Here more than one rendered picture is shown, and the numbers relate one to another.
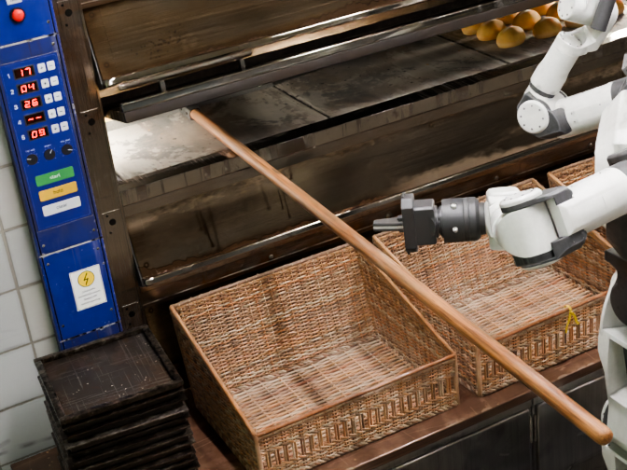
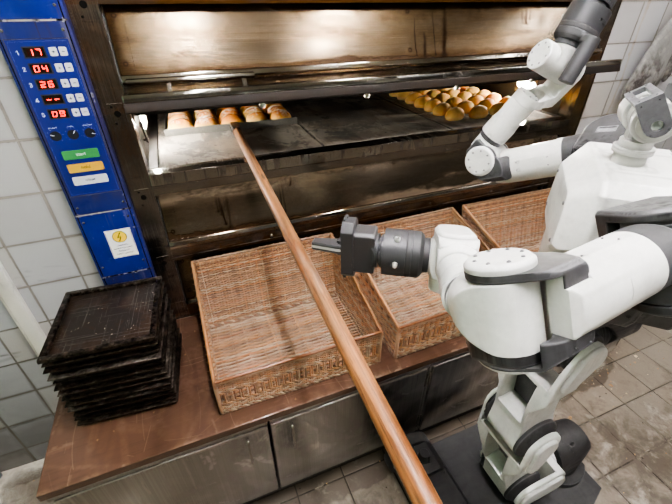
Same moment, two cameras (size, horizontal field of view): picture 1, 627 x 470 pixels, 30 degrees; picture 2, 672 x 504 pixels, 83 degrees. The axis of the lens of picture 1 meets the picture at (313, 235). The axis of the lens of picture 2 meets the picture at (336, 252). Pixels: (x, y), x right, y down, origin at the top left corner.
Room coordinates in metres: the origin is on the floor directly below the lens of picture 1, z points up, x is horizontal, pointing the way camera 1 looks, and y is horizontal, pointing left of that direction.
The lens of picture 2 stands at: (1.48, -0.20, 1.64)
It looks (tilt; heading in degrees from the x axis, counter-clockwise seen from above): 34 degrees down; 3
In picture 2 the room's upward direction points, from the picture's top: straight up
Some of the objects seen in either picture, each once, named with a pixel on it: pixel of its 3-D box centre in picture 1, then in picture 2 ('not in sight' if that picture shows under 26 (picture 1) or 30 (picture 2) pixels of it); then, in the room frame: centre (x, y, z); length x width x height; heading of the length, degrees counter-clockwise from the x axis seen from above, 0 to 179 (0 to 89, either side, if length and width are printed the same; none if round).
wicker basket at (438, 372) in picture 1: (313, 354); (284, 310); (2.47, 0.04, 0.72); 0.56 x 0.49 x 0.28; 115
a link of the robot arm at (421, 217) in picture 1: (433, 222); (374, 250); (2.08, -0.24, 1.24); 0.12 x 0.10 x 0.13; 80
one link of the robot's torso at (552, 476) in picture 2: not in sight; (520, 464); (2.20, -0.81, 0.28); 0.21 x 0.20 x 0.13; 116
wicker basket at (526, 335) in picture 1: (508, 279); (427, 273); (2.72, -0.50, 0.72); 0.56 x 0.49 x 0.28; 116
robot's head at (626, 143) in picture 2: not in sight; (643, 121); (2.16, -0.69, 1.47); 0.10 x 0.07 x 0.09; 160
